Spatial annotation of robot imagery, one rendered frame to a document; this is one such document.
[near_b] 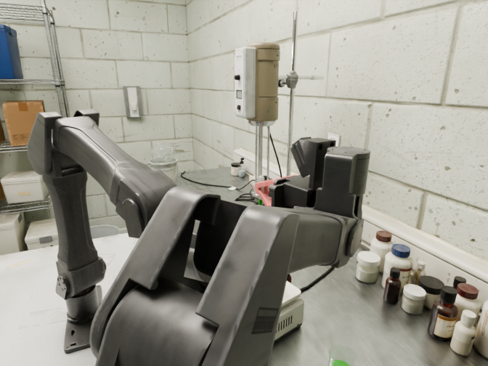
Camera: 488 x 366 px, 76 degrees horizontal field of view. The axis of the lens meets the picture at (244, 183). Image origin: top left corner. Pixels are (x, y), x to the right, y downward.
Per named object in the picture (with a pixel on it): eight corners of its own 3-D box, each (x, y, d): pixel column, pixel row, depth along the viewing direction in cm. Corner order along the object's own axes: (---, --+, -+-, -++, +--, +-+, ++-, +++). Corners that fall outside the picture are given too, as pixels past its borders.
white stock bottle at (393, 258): (375, 283, 83) (381, 244, 79) (392, 277, 85) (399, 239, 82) (396, 297, 77) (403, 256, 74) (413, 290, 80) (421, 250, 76)
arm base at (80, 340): (96, 260, 79) (65, 266, 76) (97, 311, 61) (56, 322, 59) (101, 287, 81) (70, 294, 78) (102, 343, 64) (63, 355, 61)
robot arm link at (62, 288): (106, 259, 68) (91, 252, 72) (64, 279, 62) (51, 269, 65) (110, 284, 70) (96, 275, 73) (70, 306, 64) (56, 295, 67)
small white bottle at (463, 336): (453, 354, 61) (463, 318, 58) (446, 341, 64) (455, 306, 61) (473, 358, 60) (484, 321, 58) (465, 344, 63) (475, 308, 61)
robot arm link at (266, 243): (303, 204, 45) (121, 177, 19) (369, 218, 40) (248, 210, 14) (286, 289, 44) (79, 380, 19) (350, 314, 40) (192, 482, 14)
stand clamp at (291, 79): (258, 88, 96) (258, 70, 94) (243, 88, 106) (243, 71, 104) (324, 88, 106) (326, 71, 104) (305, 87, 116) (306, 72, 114)
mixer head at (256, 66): (242, 128, 93) (241, 38, 86) (228, 124, 103) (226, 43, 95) (284, 125, 99) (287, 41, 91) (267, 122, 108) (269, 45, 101)
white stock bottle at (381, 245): (387, 277, 85) (393, 240, 82) (364, 269, 89) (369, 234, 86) (392, 266, 90) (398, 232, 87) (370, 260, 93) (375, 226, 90)
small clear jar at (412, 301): (396, 302, 75) (399, 284, 74) (415, 301, 76) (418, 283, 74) (407, 316, 71) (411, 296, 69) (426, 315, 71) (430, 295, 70)
